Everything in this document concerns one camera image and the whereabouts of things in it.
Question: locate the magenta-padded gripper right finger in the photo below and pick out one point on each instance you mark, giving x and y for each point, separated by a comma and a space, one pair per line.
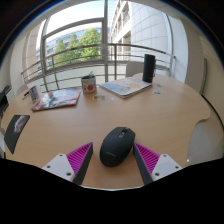
162, 166

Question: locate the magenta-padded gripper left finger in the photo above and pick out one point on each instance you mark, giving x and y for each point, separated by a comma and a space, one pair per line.
62, 165

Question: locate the black computer mouse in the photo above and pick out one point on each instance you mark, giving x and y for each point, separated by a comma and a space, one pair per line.
116, 148

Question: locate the black mouse pad grey print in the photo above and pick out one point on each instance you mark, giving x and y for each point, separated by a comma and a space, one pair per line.
14, 133

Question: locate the red magazine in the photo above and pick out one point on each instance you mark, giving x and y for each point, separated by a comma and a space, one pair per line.
56, 99

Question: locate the white mug with orange print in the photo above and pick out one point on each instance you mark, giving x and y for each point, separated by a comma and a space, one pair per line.
89, 85

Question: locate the light blue book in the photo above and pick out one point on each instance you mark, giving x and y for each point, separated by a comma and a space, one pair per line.
126, 87

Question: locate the black cylinder speaker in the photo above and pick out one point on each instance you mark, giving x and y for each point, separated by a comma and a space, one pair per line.
149, 68

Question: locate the white chair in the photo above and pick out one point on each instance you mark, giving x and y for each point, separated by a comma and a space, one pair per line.
133, 69

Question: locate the green tree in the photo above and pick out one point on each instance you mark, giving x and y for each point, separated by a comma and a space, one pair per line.
88, 41

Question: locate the metal balcony railing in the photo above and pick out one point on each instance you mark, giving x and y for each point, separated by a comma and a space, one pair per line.
115, 44

